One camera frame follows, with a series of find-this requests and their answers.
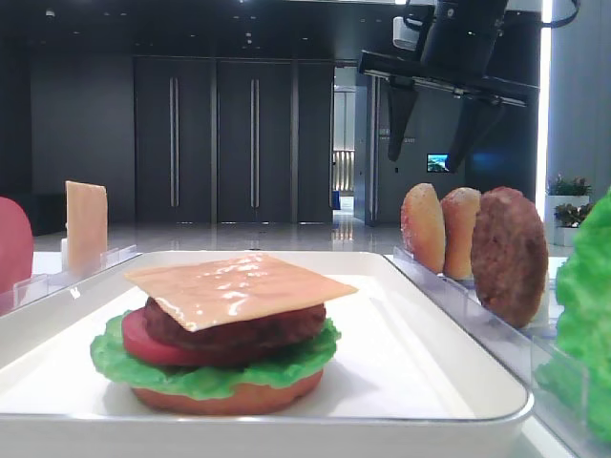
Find potted plants in white planters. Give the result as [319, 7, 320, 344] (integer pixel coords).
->
[544, 175, 593, 246]

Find clear acrylic rail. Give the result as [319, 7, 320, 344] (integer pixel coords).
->
[391, 247, 610, 457]
[1, 245, 138, 316]

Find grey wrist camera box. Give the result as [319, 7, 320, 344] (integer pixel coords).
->
[392, 1, 436, 53]

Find sesame bun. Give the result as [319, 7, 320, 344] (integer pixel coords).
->
[441, 187, 481, 281]
[400, 183, 446, 274]

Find standing orange cheese slice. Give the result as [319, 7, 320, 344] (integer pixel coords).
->
[65, 180, 108, 274]

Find green lettuce leaf on burger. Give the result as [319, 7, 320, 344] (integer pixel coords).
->
[90, 314, 341, 400]

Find left clear acrylic rail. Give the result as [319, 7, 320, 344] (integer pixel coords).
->
[1, 245, 138, 316]

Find dark double doors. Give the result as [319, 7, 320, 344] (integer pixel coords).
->
[135, 57, 334, 223]

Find black camera cable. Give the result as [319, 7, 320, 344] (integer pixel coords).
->
[539, 0, 586, 25]

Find standing green lettuce leaf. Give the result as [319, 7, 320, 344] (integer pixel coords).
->
[535, 195, 610, 444]

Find brown meat patty on burger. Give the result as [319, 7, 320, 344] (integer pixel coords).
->
[143, 299, 327, 367]

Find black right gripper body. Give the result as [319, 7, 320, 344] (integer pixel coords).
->
[358, 1, 538, 106]

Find standing red tomato slice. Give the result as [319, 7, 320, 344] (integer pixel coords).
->
[0, 198, 33, 293]

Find bottom bun on tray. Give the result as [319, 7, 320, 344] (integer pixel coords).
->
[132, 369, 324, 416]

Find wall display screen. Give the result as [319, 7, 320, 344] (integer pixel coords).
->
[427, 154, 449, 173]

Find orange cheese slice on burger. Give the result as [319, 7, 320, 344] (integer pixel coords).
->
[125, 254, 357, 333]

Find white rectangular tray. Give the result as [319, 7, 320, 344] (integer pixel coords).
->
[1, 251, 534, 457]

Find right clear acrylic rail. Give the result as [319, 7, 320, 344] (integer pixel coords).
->
[391, 247, 610, 457]

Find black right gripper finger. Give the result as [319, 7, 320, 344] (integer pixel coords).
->
[446, 97, 505, 171]
[388, 78, 417, 161]

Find red tomato slice on burger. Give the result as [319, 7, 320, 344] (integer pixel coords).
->
[121, 309, 229, 367]

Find standing brown meat patty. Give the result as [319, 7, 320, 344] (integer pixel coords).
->
[471, 187, 548, 328]

